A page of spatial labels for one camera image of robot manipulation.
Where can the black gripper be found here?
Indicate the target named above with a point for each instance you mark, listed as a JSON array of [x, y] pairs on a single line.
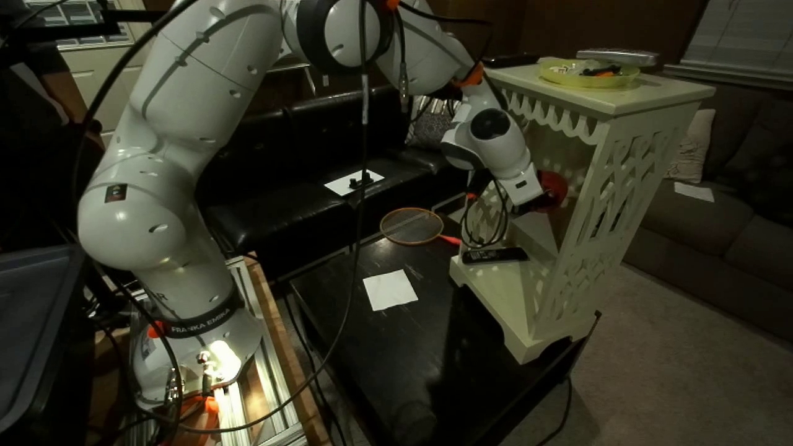
[[535, 204]]

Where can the red plastic bowl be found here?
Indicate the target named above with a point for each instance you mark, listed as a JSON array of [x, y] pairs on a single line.
[[556, 185]]

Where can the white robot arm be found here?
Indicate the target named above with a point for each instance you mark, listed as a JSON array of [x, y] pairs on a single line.
[[191, 97]]

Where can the black remote on shelf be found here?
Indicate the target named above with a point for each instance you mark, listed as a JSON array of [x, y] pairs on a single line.
[[494, 256]]

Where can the white lattice shelf unit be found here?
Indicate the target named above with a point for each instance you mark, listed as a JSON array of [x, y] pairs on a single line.
[[612, 150]]

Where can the yellow tray on shelf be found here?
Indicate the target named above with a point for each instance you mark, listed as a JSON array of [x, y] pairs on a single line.
[[585, 71]]

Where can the white paper on couch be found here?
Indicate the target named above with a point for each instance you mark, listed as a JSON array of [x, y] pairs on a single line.
[[694, 192]]

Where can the patterned throw pillow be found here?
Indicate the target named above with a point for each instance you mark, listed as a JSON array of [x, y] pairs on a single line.
[[430, 120]]

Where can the black remote on top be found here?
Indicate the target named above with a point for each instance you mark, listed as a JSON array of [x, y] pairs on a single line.
[[509, 60]]

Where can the silver flat device on top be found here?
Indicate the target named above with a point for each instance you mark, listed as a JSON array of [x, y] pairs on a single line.
[[628, 58]]

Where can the white paper napkin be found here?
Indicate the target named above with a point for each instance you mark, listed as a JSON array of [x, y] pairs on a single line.
[[390, 290]]

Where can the grey fabric couch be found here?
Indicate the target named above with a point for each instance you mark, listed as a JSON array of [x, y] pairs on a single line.
[[735, 254]]

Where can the white card on sofa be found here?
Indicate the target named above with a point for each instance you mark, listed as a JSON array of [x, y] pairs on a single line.
[[349, 180]]

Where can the black leather sofa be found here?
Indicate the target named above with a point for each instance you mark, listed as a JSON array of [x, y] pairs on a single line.
[[265, 188]]

